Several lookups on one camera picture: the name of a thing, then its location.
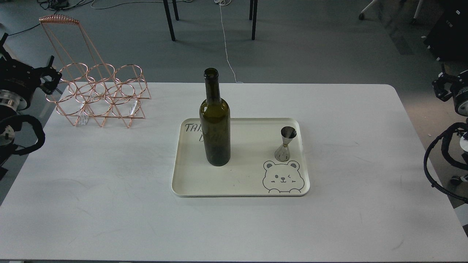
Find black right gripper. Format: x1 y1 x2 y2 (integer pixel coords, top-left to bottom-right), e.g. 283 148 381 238
432 72 457 102

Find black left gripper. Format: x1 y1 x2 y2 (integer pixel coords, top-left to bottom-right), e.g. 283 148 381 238
0 55 62 96

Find dark green wine bottle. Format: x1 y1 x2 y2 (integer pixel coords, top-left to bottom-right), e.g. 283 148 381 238
199 67 231 166

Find steel double jigger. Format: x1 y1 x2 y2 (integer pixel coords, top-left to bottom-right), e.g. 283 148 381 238
274 126 297 163

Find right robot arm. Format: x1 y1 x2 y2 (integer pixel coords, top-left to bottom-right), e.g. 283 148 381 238
431 70 468 117

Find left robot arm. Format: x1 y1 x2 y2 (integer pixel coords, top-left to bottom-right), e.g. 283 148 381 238
0 33 63 165

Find black equipment case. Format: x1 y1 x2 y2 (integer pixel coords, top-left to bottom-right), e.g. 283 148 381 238
423 0 468 62

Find white office chair base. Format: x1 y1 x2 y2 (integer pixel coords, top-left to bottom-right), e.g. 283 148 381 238
358 0 424 25

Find black table leg left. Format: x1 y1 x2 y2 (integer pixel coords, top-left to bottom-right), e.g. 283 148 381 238
163 0 179 42

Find black table leg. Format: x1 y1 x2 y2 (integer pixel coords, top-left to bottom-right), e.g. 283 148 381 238
163 0 179 42
249 0 258 41

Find black table leg right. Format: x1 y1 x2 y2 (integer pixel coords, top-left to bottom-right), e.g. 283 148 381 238
249 0 258 41

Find cream bear serving tray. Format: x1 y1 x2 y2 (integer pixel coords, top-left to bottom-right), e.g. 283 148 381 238
171 118 311 198

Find rose gold wire bottle rack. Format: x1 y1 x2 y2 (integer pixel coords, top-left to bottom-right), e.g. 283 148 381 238
39 15 152 128

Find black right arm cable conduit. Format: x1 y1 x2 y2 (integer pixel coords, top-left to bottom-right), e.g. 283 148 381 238
423 122 468 203

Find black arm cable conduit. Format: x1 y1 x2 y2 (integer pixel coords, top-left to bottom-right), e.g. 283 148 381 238
0 115 46 156
423 122 468 203

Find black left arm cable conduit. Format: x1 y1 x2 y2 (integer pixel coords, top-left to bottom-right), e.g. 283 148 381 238
0 115 46 156

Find black floor cables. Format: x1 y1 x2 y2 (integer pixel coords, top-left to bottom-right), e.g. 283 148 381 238
7 0 95 37

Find white floor cable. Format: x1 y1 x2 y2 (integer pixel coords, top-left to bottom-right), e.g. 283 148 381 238
213 0 245 84

